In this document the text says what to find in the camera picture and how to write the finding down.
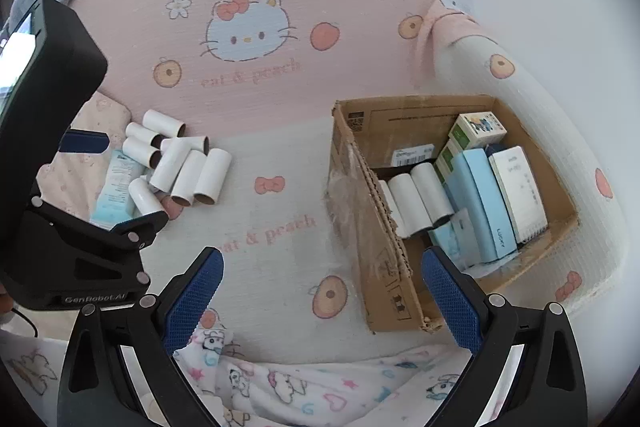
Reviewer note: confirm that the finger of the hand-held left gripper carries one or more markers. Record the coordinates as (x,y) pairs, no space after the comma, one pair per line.
(85,143)
(145,222)

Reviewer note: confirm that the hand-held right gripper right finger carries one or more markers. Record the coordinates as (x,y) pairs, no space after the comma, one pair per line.
(450,297)

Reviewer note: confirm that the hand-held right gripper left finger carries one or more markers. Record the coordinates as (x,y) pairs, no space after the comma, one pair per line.
(197,292)

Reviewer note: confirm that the brown cardboard box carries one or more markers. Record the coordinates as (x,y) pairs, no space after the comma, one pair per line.
(385,267)

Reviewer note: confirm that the light blue packet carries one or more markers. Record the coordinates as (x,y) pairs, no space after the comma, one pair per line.
(450,237)

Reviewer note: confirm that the light blue long box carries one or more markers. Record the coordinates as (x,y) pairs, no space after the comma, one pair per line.
(480,207)

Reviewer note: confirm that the white glossy paper tube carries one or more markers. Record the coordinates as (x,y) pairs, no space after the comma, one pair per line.
(425,197)
(387,207)
(405,202)

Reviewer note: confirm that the white spiral notebook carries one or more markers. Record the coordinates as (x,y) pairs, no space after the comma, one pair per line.
(517,194)

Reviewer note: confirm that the white green plain box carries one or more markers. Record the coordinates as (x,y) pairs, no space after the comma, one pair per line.
(446,162)

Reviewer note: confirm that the white shipping label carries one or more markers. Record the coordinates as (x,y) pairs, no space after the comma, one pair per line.
(412,155)

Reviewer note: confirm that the dark blue denim pouch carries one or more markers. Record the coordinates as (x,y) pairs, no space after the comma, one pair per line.
(495,150)

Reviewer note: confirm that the white green cartoon box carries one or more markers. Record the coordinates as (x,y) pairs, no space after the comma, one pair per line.
(477,129)

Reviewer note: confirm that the pink white printed blanket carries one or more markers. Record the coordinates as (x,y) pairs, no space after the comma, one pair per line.
(350,32)

